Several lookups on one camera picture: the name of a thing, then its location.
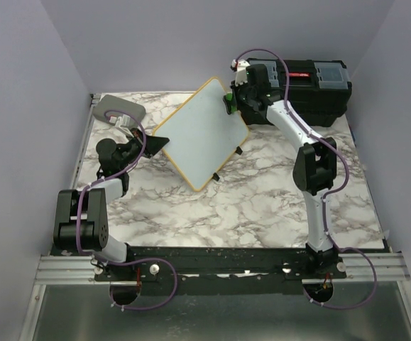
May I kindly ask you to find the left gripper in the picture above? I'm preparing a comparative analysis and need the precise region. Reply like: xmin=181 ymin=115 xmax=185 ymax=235
xmin=119 ymin=129 xmax=170 ymax=171

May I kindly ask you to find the green whiteboard eraser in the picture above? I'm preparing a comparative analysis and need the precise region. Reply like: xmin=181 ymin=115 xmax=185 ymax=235
xmin=223 ymin=92 xmax=238 ymax=115

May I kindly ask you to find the yellow framed whiteboard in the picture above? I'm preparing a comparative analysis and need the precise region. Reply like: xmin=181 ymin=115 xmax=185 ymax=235
xmin=152 ymin=77 xmax=249 ymax=192

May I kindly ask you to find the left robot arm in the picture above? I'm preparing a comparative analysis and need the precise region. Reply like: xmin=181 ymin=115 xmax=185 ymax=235
xmin=53 ymin=129 xmax=170 ymax=281

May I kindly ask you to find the grey plastic case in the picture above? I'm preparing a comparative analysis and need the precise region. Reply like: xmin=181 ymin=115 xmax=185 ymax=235
xmin=92 ymin=94 xmax=146 ymax=123

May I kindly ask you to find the black plastic toolbox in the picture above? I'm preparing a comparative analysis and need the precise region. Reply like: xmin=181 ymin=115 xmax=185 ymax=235
xmin=241 ymin=58 xmax=352 ymax=127

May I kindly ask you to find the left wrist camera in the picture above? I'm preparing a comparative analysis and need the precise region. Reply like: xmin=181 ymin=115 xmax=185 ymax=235
xmin=108 ymin=115 xmax=133 ymax=139

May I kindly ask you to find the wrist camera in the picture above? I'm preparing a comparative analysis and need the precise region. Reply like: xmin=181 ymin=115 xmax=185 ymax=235
xmin=231 ymin=59 xmax=250 ymax=87
xmin=108 ymin=115 xmax=133 ymax=139

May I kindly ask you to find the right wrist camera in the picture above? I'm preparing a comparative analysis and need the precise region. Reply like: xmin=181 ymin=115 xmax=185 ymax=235
xmin=231 ymin=59 xmax=250 ymax=87

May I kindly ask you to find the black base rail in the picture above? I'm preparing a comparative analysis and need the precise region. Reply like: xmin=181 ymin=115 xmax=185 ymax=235
xmin=50 ymin=244 xmax=348 ymax=296

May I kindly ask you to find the aluminium frame rail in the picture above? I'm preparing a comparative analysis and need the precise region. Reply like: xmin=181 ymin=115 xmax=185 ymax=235
xmin=16 ymin=93 xmax=410 ymax=341

